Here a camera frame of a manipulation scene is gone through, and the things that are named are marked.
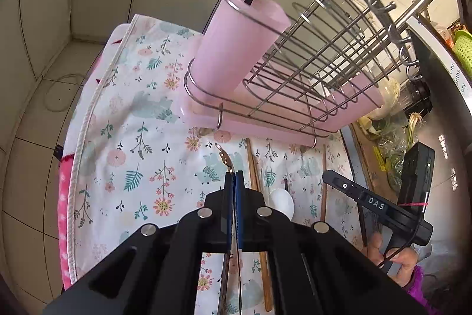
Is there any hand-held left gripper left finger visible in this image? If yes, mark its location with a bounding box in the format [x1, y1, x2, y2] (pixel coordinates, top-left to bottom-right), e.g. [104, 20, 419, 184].
[42, 171, 235, 315]

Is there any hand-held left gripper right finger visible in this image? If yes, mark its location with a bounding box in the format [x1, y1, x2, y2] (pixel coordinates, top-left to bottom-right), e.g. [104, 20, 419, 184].
[236, 171, 432, 315]

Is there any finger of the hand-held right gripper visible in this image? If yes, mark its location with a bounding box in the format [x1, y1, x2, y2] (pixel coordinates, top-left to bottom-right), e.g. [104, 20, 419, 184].
[322, 170, 401, 218]

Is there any wooden chopstick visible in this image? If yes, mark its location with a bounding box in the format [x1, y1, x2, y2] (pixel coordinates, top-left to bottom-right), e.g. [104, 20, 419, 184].
[319, 153, 329, 222]
[245, 138, 273, 314]

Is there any white ceramic spoon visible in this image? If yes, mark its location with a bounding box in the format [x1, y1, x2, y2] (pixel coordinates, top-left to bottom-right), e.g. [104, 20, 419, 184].
[268, 187, 296, 220]

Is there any gold metal spoon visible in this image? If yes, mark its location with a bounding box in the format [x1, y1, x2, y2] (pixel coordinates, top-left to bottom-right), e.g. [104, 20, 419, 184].
[215, 143, 244, 315]

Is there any short pink utensil cup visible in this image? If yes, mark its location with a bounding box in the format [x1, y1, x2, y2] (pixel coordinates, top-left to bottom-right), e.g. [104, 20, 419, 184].
[324, 73, 386, 127]

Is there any tall pink utensil cup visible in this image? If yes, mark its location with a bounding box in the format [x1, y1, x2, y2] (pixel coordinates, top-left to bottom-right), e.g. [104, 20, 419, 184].
[191, 0, 293, 96]

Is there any person's right forearm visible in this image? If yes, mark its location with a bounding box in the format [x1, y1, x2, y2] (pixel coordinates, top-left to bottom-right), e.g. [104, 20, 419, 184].
[402, 265, 441, 314]

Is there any person's right hand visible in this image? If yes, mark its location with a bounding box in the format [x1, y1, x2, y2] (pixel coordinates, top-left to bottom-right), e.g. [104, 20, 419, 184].
[363, 232, 417, 287]

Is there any bag of green vegetables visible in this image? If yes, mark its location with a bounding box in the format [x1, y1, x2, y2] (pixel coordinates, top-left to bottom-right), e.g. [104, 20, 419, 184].
[376, 112, 425, 186]

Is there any black blender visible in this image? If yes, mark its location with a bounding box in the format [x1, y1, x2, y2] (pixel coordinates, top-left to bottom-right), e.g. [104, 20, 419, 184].
[402, 79, 432, 116]

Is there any white plastic bag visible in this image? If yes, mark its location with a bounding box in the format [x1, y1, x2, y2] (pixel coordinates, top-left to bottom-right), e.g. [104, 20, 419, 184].
[363, 79, 401, 121]

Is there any dark grey appliance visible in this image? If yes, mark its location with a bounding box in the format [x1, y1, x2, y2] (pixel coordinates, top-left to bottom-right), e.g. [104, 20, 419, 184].
[406, 20, 472, 198]

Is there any pink drip tray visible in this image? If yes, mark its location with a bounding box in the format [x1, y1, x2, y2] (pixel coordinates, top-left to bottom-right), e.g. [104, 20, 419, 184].
[179, 71, 386, 148]

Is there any floral print cloth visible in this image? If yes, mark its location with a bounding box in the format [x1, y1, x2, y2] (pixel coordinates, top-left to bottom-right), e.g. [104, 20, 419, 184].
[72, 14, 364, 315]

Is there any green plastic basket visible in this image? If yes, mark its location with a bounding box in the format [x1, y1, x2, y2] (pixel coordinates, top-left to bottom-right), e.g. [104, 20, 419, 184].
[453, 29, 472, 77]

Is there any pink dotted towel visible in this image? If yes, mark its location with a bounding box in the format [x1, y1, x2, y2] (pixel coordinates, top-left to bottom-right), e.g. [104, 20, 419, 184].
[57, 156, 80, 290]

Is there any steel wire dish rack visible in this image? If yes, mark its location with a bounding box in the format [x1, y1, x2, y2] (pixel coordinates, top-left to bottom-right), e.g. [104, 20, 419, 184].
[184, 0, 454, 149]

